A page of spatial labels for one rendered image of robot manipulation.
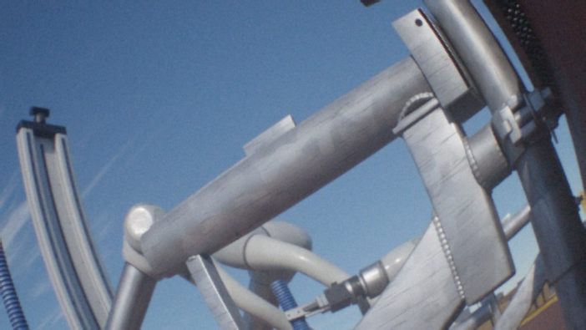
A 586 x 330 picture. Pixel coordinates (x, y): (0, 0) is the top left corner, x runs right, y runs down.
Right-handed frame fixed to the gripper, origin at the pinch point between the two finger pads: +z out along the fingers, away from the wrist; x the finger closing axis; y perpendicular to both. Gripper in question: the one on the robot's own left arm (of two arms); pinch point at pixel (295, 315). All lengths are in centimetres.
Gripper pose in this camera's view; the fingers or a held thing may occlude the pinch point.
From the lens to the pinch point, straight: 189.9
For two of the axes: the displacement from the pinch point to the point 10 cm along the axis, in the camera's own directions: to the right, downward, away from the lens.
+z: -9.1, 4.0, -0.6
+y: -4.0, -8.5, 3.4
